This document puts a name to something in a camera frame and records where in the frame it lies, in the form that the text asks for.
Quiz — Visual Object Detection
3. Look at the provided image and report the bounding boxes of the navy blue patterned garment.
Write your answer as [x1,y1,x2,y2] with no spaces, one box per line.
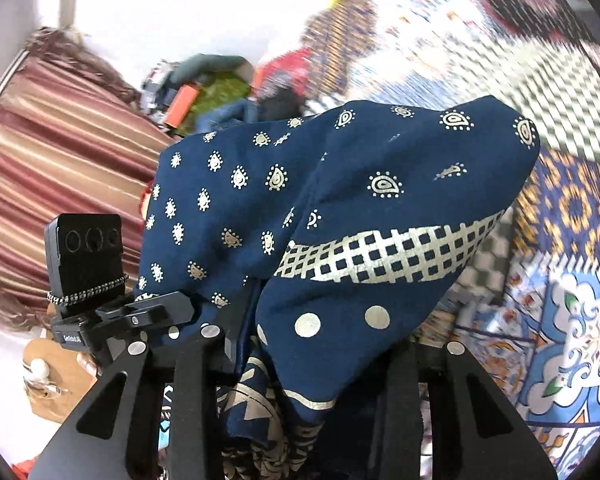
[135,96,540,479]

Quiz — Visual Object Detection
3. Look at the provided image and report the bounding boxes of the striped maroon curtain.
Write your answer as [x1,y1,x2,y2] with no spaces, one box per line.
[0,28,173,330]

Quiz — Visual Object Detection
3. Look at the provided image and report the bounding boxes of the patchwork patterned bedspread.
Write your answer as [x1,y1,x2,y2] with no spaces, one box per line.
[299,0,600,480]

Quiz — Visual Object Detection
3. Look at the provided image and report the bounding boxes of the orange box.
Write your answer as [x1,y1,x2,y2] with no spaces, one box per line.
[163,84,199,128]

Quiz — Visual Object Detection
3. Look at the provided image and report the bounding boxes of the green patterned cloth pile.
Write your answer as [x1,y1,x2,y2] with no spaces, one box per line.
[175,73,251,136]

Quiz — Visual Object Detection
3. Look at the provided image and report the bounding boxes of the folded blue jeans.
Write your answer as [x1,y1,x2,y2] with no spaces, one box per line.
[193,99,259,134]

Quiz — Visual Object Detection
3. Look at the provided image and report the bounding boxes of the folded black garment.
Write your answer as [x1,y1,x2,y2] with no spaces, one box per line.
[258,88,304,122]

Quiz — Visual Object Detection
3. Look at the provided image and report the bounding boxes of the red folded cloth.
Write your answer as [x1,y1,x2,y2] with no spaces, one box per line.
[251,47,311,100]

